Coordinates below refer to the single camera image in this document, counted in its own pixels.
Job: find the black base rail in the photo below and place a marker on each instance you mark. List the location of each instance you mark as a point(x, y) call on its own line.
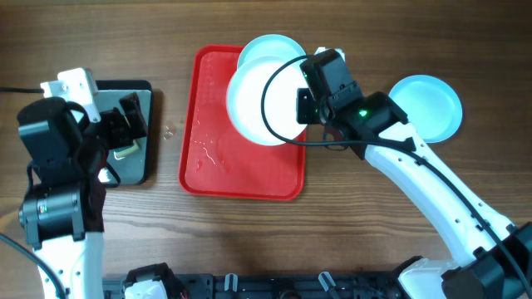
point(358, 285)

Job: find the white stained plate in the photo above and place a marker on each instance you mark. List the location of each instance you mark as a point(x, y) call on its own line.
point(262, 97)

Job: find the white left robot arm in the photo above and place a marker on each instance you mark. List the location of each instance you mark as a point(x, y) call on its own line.
point(61, 212)

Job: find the red plastic tray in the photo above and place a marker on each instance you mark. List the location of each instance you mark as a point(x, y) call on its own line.
point(215, 159)

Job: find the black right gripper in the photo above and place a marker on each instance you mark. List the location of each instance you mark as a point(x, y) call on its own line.
point(304, 100)

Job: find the black water tray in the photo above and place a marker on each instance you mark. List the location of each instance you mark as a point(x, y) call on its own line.
point(132, 168)

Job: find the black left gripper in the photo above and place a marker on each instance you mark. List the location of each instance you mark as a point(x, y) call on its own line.
point(121, 134)

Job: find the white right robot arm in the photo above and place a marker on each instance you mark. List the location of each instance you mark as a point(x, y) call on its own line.
point(490, 256)

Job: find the green and yellow sponge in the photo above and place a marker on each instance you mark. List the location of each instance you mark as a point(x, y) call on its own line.
point(122, 153)

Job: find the light blue stained plate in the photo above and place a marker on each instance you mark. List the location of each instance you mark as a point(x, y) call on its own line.
point(270, 45)

